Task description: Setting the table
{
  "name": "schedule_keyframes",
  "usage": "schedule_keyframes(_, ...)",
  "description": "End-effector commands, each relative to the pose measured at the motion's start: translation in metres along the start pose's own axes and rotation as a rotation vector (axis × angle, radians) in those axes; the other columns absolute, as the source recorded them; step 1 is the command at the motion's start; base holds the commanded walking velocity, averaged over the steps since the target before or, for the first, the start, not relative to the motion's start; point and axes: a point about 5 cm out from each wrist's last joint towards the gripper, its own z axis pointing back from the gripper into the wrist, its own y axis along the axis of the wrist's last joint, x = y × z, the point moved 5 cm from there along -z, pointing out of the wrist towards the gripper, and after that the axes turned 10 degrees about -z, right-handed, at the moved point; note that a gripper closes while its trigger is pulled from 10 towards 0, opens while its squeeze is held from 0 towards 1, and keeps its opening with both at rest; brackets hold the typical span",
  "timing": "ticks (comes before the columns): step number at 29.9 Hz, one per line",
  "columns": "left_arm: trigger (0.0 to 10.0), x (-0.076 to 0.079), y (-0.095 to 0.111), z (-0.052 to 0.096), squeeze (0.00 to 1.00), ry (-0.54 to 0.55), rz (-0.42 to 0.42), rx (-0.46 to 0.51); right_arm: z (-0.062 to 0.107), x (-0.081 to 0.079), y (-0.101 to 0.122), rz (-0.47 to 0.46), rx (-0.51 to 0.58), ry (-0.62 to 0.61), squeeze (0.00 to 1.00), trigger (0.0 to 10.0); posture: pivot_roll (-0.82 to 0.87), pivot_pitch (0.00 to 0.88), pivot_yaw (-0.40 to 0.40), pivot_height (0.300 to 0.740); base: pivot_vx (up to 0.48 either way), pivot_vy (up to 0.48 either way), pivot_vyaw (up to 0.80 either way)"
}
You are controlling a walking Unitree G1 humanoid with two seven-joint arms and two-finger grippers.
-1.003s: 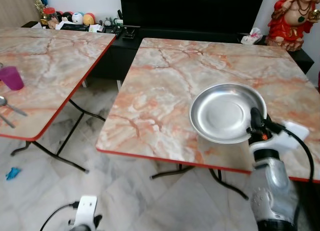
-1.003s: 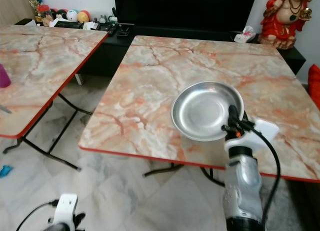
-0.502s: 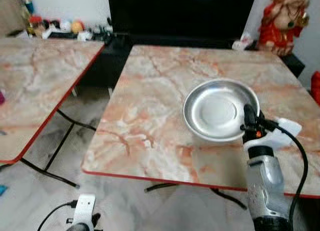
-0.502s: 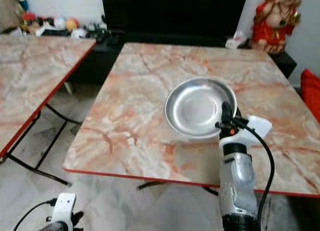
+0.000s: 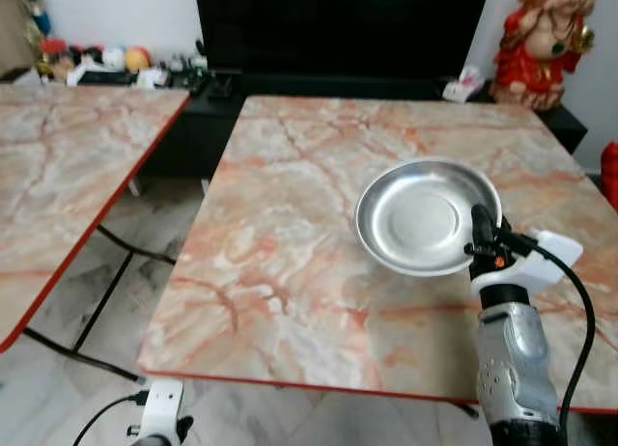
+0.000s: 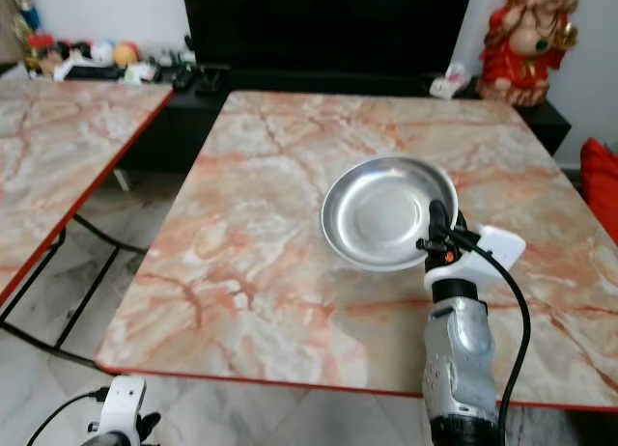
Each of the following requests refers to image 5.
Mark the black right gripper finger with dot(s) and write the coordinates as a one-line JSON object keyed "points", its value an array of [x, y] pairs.
{"points": [[483, 224]]}

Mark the round stainless steel plate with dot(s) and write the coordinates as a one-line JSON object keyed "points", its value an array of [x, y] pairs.
{"points": [[420, 219]]}

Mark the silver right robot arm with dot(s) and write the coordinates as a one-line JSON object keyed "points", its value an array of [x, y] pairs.
{"points": [[517, 369]]}

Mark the red cushion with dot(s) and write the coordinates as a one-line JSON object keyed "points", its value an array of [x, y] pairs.
{"points": [[610, 176]]}

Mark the small white pink ornament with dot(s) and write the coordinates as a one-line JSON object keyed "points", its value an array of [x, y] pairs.
{"points": [[465, 84]]}

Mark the red gold Buddha statue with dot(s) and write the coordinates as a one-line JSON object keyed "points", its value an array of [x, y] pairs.
{"points": [[541, 50]]}

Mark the large marble pattern folding table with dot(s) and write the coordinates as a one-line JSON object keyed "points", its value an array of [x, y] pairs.
{"points": [[290, 224]]}

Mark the large black television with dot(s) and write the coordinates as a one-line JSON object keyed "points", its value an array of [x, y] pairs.
{"points": [[338, 26]]}

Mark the black television cabinet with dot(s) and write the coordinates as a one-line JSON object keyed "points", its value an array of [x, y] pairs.
{"points": [[193, 137]]}

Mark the orange round figurine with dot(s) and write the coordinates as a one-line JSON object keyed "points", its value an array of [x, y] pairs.
{"points": [[139, 59]]}

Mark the white round figurine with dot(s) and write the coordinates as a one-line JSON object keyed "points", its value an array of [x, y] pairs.
{"points": [[114, 58]]}

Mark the red hat figurine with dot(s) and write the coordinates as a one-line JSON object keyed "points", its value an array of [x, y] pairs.
{"points": [[53, 58]]}

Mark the beige cushion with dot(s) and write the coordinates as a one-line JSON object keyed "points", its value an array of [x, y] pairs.
{"points": [[17, 36]]}

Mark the blue hanging ornament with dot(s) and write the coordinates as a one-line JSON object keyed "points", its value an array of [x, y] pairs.
{"points": [[35, 7]]}

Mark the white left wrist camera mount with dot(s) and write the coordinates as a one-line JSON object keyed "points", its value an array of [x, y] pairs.
{"points": [[162, 407]]}

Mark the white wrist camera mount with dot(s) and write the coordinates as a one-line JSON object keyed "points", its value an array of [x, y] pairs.
{"points": [[162, 407], [555, 251]]}

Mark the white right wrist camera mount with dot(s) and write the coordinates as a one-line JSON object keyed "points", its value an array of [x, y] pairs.
{"points": [[555, 251]]}

